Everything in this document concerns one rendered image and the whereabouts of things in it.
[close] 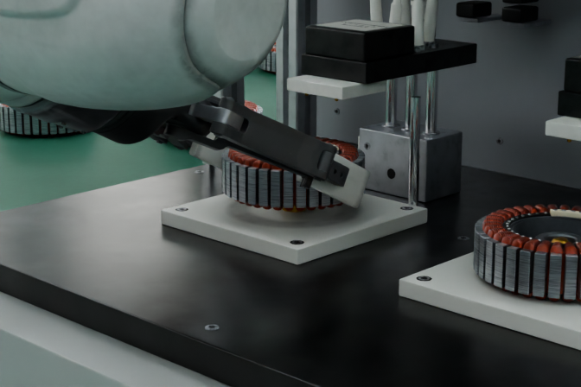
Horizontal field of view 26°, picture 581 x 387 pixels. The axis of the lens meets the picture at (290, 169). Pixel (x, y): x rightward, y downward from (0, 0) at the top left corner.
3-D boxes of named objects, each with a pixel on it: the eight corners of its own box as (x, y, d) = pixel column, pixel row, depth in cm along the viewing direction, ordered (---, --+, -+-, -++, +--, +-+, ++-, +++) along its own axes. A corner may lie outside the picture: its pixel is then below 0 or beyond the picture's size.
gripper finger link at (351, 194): (308, 140, 91) (316, 142, 91) (364, 170, 96) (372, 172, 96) (294, 179, 91) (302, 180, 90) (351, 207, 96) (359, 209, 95)
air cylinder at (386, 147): (424, 203, 106) (426, 139, 104) (357, 187, 111) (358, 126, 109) (461, 192, 109) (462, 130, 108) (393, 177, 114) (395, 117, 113)
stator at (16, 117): (62, 142, 137) (61, 109, 136) (-23, 134, 141) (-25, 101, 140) (115, 123, 147) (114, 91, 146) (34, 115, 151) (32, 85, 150)
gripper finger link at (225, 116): (166, 86, 88) (178, 78, 82) (235, 113, 89) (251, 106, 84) (154, 118, 87) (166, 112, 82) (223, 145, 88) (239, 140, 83)
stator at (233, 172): (295, 222, 92) (295, 173, 91) (192, 194, 99) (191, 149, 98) (393, 193, 99) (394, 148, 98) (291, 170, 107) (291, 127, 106)
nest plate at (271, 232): (297, 265, 90) (297, 249, 89) (160, 224, 100) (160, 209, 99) (427, 222, 100) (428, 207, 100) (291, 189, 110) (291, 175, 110)
